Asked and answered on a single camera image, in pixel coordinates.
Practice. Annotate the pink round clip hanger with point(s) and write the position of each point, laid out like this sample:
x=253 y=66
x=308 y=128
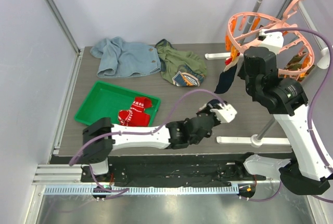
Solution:
x=288 y=37

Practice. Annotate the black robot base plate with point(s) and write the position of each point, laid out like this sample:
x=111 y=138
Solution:
x=173 y=171

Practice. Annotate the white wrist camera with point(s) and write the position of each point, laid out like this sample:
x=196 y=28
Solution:
x=272 y=41
x=224 y=113

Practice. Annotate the green plastic tray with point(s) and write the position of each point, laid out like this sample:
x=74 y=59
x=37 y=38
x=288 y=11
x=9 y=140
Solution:
x=106 y=100

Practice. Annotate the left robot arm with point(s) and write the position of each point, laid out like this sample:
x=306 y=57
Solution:
x=103 y=137

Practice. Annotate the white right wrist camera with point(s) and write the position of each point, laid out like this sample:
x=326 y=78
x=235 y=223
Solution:
x=272 y=41

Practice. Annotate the olive orange sock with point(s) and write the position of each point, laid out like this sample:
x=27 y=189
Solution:
x=300 y=61

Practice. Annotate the grey drying rack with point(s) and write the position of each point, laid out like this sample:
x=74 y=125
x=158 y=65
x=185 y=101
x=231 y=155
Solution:
x=246 y=24

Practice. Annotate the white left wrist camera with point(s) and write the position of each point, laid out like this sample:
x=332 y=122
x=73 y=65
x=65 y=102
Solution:
x=224 y=113

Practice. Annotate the light blue denim garment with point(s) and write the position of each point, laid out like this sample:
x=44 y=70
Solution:
x=121 y=59

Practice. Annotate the navy santa sock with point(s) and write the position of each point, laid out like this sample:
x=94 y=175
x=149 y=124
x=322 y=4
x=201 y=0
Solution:
x=227 y=76
x=212 y=104

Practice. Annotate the red snowflake sock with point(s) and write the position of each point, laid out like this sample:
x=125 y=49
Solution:
x=133 y=118
x=140 y=104

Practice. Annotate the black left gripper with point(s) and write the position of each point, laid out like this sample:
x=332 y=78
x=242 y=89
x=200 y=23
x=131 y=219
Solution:
x=216 y=120

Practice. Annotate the olive green printed shirt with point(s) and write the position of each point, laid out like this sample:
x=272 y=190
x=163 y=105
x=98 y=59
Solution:
x=180 y=68

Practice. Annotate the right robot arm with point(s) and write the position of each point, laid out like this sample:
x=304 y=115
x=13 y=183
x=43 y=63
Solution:
x=310 y=171

